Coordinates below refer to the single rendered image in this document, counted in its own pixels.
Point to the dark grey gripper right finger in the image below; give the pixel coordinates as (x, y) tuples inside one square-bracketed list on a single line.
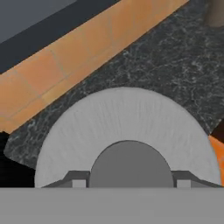
[(184, 177)]

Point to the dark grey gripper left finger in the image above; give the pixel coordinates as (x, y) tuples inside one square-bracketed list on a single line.
[(76, 177)]

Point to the grey round blender lid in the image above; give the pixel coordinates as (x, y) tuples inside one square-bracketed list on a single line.
[(125, 116)]

